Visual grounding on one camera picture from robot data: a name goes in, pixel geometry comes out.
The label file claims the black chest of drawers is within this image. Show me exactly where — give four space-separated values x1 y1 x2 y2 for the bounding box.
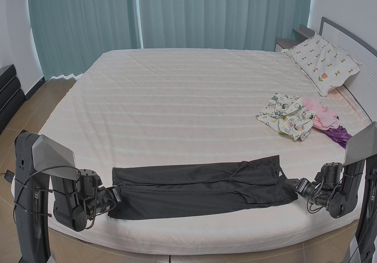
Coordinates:
0 64 27 134

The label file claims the white printed pyjama top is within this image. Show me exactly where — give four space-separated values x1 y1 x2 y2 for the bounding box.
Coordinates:
256 93 317 142

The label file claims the pink garment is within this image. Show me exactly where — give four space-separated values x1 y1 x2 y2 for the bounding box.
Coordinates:
303 96 340 131

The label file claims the grey bedside table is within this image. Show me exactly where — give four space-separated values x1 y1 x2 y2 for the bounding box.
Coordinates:
275 24 317 52

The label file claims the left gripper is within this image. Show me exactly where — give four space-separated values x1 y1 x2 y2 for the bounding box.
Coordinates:
99 185 123 208

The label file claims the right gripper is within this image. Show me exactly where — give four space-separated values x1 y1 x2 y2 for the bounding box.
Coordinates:
296 178 317 197

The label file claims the black T-shirt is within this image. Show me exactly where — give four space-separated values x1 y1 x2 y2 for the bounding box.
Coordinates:
107 154 298 221

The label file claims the black cable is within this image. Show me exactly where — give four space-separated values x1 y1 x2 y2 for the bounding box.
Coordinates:
13 166 82 224

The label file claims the white printed pillow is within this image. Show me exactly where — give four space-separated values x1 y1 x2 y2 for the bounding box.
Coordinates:
284 33 362 97

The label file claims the bed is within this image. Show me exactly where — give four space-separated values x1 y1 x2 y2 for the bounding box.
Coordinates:
10 16 377 256

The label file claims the purple garment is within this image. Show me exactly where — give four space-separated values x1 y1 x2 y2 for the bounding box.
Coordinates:
324 125 352 149

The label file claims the blue-green curtain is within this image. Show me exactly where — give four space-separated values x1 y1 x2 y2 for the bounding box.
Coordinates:
27 0 144 81
137 0 313 51

